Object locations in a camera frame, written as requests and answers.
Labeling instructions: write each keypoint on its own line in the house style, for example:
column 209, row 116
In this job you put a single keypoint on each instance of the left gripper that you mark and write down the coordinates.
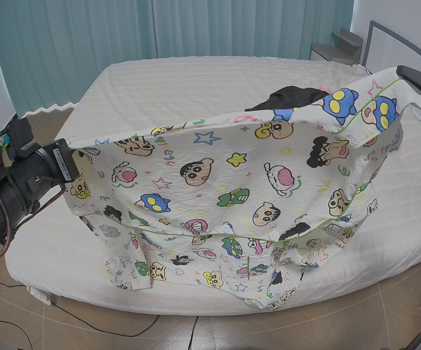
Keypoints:
column 59, row 166

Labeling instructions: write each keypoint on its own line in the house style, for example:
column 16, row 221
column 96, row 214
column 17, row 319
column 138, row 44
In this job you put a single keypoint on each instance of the white printed pyjama top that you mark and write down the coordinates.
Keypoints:
column 214, row 159

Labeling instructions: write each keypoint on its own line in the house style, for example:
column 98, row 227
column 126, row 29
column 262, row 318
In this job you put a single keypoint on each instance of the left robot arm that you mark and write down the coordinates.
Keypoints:
column 14, row 195

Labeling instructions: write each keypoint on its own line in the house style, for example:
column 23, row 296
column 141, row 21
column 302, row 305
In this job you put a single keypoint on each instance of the bed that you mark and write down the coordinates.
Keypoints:
column 196, row 86

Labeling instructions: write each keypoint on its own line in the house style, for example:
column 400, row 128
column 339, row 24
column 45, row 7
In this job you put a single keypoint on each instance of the grey garment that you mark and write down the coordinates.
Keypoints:
column 399, row 137

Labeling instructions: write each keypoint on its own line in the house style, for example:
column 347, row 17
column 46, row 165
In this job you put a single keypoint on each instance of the grey bedside table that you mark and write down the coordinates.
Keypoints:
column 332, row 51

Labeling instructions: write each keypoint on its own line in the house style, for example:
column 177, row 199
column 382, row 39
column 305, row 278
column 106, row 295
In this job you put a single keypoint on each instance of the pink garment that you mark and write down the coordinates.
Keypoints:
column 323, row 87

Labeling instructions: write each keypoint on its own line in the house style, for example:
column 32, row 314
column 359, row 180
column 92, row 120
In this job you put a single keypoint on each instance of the blue-green curtain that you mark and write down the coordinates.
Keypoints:
column 68, row 31
column 250, row 13

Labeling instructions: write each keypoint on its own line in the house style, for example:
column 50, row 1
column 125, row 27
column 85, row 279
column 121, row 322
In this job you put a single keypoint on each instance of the black garment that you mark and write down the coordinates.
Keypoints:
column 290, row 98

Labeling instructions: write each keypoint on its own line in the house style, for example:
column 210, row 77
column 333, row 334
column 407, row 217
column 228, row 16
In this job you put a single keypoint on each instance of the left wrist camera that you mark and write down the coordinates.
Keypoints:
column 21, row 133

